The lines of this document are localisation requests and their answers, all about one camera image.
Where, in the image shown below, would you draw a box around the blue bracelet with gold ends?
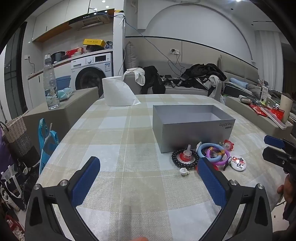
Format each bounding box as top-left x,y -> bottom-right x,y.
197,142 -> 229,161

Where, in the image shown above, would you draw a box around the red round badge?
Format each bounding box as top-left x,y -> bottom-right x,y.
179,152 -> 194,163

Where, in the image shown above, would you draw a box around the blue plastic bag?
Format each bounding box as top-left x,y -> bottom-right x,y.
38,118 -> 60,176

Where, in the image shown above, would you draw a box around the grey cushion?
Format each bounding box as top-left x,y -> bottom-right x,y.
124,42 -> 139,70

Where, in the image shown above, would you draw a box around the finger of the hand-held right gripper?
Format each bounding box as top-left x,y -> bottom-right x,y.
264,135 -> 288,149
262,147 -> 289,166

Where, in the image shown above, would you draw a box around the person's right forearm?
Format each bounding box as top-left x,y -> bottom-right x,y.
282,202 -> 296,220

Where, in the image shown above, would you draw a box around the white paper towel roll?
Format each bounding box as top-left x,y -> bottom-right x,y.
102,76 -> 142,107

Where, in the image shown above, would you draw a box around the light blue pillow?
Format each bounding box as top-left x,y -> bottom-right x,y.
230,77 -> 249,89

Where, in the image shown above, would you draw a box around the white curtain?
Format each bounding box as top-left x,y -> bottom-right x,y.
254,30 -> 282,81

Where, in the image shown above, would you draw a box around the clear plastic water bottle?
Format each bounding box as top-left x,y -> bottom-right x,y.
43,54 -> 60,110

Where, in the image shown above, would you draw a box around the grey chaise sofa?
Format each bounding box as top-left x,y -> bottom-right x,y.
220,56 -> 296,102

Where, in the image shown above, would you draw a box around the white round badge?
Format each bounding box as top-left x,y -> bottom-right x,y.
230,156 -> 246,171

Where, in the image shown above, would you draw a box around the blue plastic basin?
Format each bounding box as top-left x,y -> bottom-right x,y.
55,75 -> 72,90

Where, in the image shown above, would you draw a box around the beige cup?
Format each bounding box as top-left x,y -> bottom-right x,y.
279,92 -> 294,123

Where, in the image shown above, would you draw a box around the grey side table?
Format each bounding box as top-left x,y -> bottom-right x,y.
225,96 -> 293,139
23,87 -> 100,149

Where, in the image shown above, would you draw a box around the woven basket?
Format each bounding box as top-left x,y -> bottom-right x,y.
0,116 -> 35,158

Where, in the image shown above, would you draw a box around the black pot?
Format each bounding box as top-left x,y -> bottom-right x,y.
51,51 -> 66,62

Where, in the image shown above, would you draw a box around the red packets on counter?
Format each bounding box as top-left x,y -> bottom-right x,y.
66,48 -> 84,58

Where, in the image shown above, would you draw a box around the white wall cabinets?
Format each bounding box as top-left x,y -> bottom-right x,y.
32,0 -> 91,42

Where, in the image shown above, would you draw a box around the person's right hand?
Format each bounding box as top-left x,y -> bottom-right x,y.
277,173 -> 296,204

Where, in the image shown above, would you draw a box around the purple bracelet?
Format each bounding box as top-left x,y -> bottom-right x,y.
206,146 -> 232,166

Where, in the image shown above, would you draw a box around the dark clothes pile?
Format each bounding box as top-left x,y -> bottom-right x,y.
183,63 -> 227,90

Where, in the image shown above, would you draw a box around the dark bags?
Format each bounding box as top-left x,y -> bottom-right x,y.
0,162 -> 40,212

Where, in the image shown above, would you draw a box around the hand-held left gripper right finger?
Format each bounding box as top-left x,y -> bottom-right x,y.
196,158 -> 273,241

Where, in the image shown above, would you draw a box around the range hood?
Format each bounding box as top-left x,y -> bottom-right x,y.
68,8 -> 115,26

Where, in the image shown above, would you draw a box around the grey cardboard box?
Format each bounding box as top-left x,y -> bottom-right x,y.
152,104 -> 236,154

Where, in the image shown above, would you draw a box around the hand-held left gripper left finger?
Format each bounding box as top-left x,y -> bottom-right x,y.
24,156 -> 101,241

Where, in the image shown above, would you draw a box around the long white box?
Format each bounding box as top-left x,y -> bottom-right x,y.
260,107 -> 287,129

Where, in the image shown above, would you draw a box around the yellow cardboard box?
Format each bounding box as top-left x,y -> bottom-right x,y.
83,39 -> 107,47

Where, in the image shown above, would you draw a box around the white washing machine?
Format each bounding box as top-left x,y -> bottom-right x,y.
70,52 -> 114,98

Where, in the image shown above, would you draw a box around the white and grey garment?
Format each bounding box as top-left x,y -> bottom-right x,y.
196,75 -> 221,98

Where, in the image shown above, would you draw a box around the black spiral hair tie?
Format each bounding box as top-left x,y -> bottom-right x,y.
171,148 -> 200,169

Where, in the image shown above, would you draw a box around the black jacket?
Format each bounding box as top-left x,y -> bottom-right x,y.
140,65 -> 166,94

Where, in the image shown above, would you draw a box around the wet wipes pack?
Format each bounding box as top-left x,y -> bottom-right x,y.
57,88 -> 74,100

